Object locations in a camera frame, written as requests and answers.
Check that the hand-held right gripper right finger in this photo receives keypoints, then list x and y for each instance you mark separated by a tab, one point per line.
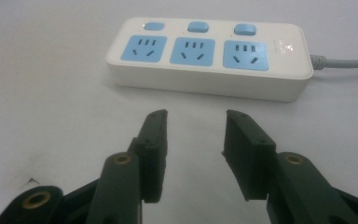
251	161

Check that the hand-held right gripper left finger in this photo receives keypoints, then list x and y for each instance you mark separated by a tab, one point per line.
150	155

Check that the white and blue power strip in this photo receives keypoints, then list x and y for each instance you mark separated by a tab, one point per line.
211	59

